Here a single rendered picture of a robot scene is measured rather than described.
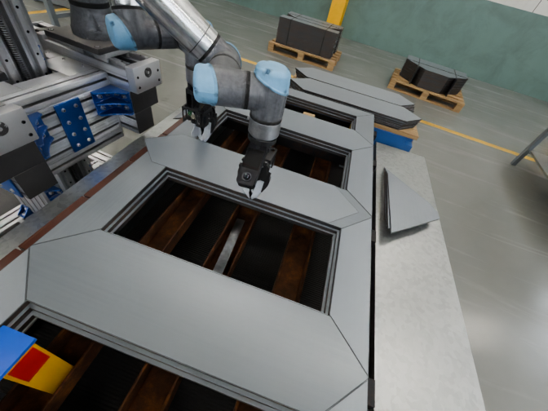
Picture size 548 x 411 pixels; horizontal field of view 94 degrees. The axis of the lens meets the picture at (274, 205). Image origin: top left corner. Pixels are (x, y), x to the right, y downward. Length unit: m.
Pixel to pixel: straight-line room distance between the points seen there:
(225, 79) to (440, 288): 0.84
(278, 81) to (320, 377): 0.57
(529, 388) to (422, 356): 1.38
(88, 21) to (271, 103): 0.78
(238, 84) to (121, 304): 0.49
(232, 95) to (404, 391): 0.74
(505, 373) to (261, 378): 1.71
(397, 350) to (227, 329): 0.43
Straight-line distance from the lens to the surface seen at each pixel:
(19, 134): 0.92
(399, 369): 0.78
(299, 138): 1.12
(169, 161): 0.87
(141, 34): 0.83
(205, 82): 0.56
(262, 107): 0.57
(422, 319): 0.87
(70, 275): 0.67
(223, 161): 0.87
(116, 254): 0.67
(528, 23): 8.01
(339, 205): 0.83
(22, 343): 0.60
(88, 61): 1.26
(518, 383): 2.13
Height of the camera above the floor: 1.39
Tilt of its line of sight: 46 degrees down
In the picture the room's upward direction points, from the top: 15 degrees clockwise
